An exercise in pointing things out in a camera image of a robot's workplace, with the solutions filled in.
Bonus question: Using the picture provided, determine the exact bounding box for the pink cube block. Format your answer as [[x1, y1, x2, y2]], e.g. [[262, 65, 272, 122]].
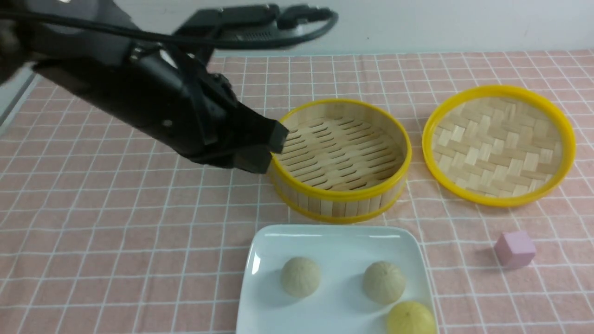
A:
[[494, 231, 536, 269]]

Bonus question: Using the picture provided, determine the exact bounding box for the yellow steamed bun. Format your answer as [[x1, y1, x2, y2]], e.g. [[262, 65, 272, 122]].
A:
[[386, 301, 439, 334]]

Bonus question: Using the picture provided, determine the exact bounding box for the pink checkered tablecloth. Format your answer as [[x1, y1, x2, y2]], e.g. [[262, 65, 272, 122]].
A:
[[0, 50, 593, 334]]

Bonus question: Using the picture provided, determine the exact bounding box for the yellow rimmed woven steamer lid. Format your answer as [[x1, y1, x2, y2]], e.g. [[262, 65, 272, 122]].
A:
[[422, 85, 577, 207]]

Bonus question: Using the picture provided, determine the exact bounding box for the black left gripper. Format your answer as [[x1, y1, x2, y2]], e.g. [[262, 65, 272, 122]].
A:
[[125, 44, 289, 174]]

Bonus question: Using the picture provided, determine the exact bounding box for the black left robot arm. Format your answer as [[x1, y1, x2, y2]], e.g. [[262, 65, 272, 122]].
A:
[[1, 19, 289, 174]]

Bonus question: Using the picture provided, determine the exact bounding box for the yellow rimmed bamboo steamer basket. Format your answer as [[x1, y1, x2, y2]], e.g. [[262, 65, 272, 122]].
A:
[[269, 99, 413, 224]]

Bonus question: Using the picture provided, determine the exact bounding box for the white square plate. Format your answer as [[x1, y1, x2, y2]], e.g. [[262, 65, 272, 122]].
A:
[[236, 225, 437, 334]]

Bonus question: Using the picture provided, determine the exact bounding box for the black camera cable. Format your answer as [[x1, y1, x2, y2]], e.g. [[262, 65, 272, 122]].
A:
[[0, 7, 338, 51]]

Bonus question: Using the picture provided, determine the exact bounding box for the pale beige steamed bun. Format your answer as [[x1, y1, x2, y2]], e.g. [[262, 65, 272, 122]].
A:
[[280, 257, 321, 299]]

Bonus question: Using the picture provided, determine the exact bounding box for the beige steamed bun on plate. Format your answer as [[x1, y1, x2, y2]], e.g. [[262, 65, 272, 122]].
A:
[[362, 261, 407, 306]]

